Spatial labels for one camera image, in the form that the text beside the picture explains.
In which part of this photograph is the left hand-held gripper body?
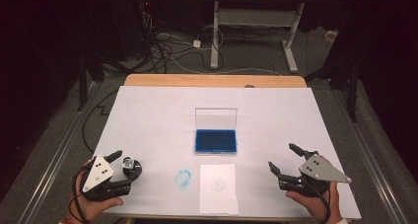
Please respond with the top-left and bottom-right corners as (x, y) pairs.
(81, 154), (132, 202)

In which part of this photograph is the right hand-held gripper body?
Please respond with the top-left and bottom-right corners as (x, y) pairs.
(278, 149), (353, 198)

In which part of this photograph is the clear glass cup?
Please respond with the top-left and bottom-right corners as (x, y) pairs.
(121, 156), (143, 182)

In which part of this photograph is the blue ink pad clear lid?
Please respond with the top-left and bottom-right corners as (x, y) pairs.
(193, 107), (239, 156)

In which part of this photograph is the person's right hand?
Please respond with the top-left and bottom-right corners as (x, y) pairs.
(285, 181), (343, 224)

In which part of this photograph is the person's left hand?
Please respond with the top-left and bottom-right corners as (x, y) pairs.
(67, 157), (125, 224)

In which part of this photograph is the large white board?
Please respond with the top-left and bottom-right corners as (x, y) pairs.
(86, 85), (363, 221)

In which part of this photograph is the white paper sheet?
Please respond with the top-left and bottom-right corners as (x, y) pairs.
(198, 163), (240, 216)

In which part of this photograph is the black metal stand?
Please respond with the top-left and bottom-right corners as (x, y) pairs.
(304, 49), (361, 123)
(76, 50), (89, 112)

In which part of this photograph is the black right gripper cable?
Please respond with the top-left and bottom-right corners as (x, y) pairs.
(307, 184), (332, 224)

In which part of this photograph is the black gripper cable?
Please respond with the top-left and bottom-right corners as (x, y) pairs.
(71, 166), (90, 224)
(307, 184), (332, 224)

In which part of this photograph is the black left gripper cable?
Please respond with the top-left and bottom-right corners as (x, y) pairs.
(71, 166), (90, 224)

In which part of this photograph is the black floor cable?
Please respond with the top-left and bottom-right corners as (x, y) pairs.
(81, 89), (120, 154)

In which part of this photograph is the aluminium floor rail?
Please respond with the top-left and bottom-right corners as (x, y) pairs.
(329, 85), (410, 224)
(24, 80), (102, 224)

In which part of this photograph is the tangle of black cables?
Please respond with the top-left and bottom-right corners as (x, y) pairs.
(137, 0), (228, 74)

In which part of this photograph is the white metal desk frame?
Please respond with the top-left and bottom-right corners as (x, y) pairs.
(196, 0), (350, 74)

